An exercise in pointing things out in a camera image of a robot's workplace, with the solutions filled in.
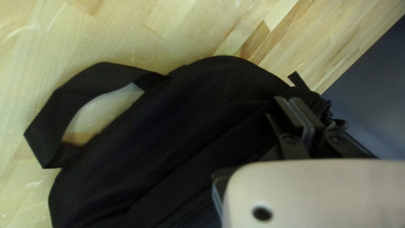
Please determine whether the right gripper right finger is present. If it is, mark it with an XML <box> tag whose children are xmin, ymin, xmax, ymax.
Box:
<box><xmin>290</xmin><ymin>97</ymin><xmax>377</xmax><ymax>159</ymax></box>

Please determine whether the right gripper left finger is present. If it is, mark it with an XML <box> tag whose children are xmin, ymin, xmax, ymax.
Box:
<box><xmin>266</xmin><ymin>96</ymin><xmax>311</xmax><ymax>159</ymax></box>

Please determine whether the black backpack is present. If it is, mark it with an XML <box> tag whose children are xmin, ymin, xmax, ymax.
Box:
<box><xmin>24</xmin><ymin>55</ymin><xmax>348</xmax><ymax>228</ymax></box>

